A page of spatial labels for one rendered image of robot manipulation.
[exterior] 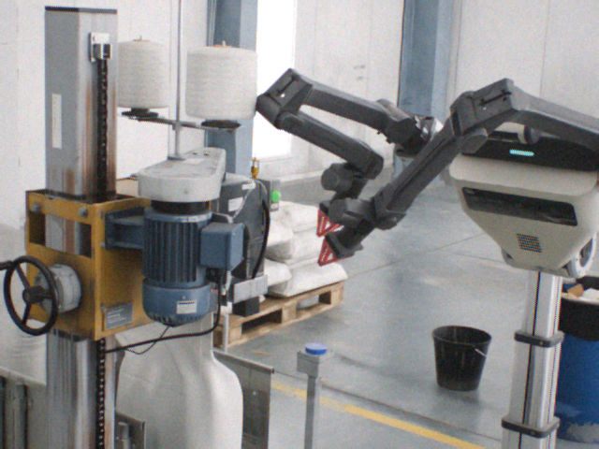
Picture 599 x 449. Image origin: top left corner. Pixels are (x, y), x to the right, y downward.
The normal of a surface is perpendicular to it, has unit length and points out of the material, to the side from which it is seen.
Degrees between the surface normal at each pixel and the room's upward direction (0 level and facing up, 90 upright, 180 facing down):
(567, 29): 90
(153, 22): 90
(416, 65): 90
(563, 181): 40
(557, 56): 90
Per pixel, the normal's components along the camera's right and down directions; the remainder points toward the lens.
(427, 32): -0.59, 0.14
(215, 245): -0.21, 0.19
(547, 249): -0.48, 0.73
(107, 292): 0.80, 0.16
